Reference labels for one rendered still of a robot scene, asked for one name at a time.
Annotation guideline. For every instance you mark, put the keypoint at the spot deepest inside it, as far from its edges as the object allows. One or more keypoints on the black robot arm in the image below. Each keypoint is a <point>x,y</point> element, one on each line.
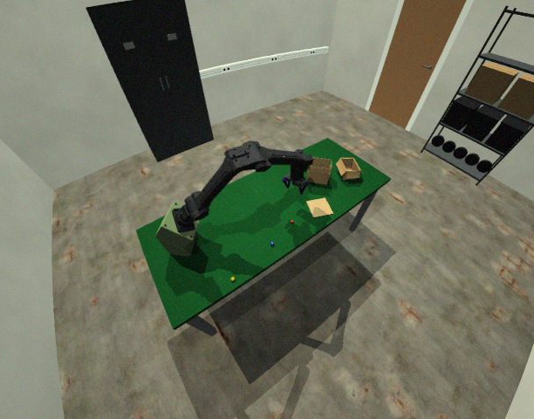
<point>246,157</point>

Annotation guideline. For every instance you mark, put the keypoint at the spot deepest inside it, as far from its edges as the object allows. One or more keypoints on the beige flat mat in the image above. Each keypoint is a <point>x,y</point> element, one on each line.
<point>319,207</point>

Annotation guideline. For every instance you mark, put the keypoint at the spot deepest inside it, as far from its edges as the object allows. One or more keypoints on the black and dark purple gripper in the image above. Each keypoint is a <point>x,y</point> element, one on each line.
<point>295,178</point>

